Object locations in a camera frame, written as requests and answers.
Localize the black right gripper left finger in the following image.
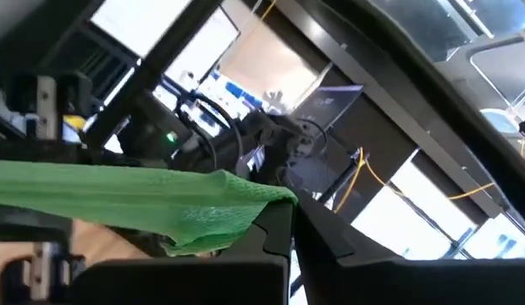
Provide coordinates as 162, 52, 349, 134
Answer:
70, 201, 295, 305

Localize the yellow wall cable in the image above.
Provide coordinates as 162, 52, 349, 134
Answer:
257, 0, 497, 214

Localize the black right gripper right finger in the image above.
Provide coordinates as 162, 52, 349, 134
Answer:
295, 193, 525, 305

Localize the light green bandage strip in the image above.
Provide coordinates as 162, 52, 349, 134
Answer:
0, 159, 299, 258

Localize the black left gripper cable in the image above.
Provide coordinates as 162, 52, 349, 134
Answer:
176, 90, 246, 171

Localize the black monitor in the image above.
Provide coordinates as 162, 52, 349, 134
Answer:
292, 83, 366, 133

